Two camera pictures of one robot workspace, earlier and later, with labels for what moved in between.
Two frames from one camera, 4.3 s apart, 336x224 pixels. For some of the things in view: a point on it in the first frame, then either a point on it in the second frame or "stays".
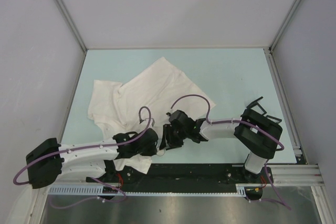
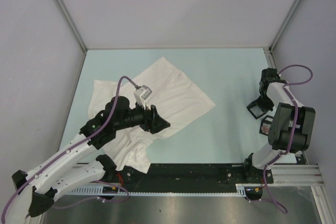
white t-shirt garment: x=145 y=100 stays
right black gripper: x=168 y=142 -> x=265 y=106
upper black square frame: x=255 y=103 stays
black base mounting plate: x=171 y=177 stays
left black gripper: x=151 y=151 -> x=151 y=121
